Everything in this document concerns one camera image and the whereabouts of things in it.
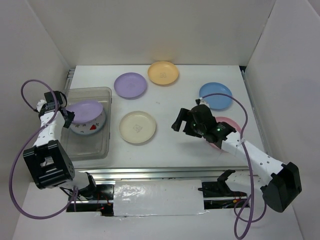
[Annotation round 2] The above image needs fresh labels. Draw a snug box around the purple plate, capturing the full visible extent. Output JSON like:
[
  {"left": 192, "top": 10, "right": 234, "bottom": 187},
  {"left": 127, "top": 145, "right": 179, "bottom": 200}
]
[
  {"left": 113, "top": 72, "right": 148, "bottom": 99},
  {"left": 66, "top": 100, "right": 104, "bottom": 124}
]

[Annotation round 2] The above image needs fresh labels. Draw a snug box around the watermelon pattern white plate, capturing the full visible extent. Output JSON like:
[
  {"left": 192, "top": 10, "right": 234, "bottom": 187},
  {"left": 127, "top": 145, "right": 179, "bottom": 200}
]
[{"left": 69, "top": 110, "right": 106, "bottom": 136}]

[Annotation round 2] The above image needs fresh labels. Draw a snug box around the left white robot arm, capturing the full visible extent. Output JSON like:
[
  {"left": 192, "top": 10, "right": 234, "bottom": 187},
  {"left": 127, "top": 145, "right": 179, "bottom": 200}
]
[{"left": 23, "top": 91, "right": 99, "bottom": 200}]

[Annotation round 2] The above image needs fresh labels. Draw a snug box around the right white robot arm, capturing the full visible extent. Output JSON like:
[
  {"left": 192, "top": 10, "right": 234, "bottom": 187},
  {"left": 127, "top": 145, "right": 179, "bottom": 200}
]
[{"left": 171, "top": 104, "right": 302, "bottom": 213}]

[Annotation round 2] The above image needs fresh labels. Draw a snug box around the clear plastic bin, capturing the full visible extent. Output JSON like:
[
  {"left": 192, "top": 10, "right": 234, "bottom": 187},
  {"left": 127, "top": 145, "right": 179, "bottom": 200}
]
[{"left": 60, "top": 87, "right": 112, "bottom": 161}]

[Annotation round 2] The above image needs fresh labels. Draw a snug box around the pink plate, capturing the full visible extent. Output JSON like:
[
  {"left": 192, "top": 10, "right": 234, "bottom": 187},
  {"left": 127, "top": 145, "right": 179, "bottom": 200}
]
[{"left": 208, "top": 116, "right": 242, "bottom": 152}]

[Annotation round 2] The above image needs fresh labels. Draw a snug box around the blue plate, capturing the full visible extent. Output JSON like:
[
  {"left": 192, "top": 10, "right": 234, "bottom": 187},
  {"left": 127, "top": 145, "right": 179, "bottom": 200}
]
[{"left": 199, "top": 82, "right": 233, "bottom": 111}]

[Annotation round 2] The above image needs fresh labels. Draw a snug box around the cream plate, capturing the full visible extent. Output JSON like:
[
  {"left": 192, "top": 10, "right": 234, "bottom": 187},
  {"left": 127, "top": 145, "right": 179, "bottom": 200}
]
[{"left": 118, "top": 111, "right": 157, "bottom": 145}]

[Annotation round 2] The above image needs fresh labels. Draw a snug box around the orange plate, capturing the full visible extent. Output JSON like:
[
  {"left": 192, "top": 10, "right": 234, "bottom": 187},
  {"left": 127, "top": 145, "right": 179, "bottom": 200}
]
[{"left": 147, "top": 61, "right": 179, "bottom": 86}]

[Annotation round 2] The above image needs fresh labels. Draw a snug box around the white taped cover panel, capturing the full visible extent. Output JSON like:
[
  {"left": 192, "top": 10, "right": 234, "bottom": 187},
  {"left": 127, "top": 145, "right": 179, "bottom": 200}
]
[{"left": 113, "top": 180, "right": 205, "bottom": 217}]

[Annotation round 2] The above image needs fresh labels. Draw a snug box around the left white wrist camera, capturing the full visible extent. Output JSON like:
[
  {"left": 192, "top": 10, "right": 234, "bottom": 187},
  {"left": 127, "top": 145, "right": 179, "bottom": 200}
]
[{"left": 35, "top": 99, "right": 47, "bottom": 113}]

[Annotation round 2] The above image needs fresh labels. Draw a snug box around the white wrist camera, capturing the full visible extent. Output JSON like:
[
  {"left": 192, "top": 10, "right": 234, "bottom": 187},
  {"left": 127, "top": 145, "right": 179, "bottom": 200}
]
[
  {"left": 195, "top": 97, "right": 210, "bottom": 108},
  {"left": 35, "top": 99, "right": 47, "bottom": 113}
]

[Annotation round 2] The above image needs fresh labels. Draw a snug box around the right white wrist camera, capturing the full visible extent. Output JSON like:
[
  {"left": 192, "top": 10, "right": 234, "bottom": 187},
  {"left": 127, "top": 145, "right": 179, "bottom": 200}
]
[{"left": 195, "top": 97, "right": 210, "bottom": 108}]

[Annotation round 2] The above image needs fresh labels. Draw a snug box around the aluminium rail frame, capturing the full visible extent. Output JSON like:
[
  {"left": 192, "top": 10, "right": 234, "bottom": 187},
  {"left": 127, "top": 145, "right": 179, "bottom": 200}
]
[{"left": 73, "top": 65, "right": 264, "bottom": 181}]

